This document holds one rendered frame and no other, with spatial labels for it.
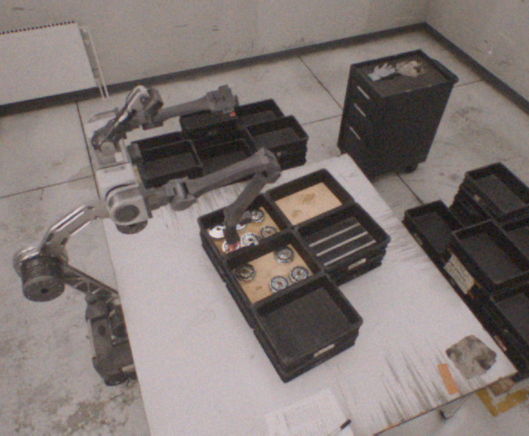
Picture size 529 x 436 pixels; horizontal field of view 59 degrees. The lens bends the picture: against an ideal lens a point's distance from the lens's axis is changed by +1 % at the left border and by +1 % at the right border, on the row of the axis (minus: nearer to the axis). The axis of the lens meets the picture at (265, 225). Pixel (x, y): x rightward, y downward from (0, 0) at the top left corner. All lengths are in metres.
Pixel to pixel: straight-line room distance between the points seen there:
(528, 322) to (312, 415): 1.47
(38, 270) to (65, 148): 2.32
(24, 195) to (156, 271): 1.95
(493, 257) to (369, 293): 0.94
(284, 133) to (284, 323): 1.83
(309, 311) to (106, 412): 1.39
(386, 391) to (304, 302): 0.53
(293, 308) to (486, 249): 1.40
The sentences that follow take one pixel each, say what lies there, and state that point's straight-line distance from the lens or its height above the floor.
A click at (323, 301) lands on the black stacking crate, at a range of 2.22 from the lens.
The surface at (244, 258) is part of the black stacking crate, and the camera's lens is 2.28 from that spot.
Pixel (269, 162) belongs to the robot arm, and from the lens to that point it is 1.75.
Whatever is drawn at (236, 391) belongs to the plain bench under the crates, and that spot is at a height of 0.70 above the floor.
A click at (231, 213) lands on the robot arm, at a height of 1.18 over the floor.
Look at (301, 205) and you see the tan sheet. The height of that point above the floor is 0.83.
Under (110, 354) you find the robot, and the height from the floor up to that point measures 0.24.
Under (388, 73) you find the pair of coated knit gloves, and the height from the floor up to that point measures 0.89.
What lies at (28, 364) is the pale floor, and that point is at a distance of 3.28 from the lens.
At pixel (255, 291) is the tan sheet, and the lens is 2.23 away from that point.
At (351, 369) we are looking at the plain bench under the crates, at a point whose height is 0.70.
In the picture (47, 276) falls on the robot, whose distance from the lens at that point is 2.32.
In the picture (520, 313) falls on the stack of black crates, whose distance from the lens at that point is 3.07.
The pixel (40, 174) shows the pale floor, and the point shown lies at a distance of 4.35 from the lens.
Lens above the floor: 2.71
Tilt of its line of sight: 50 degrees down
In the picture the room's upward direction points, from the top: 1 degrees clockwise
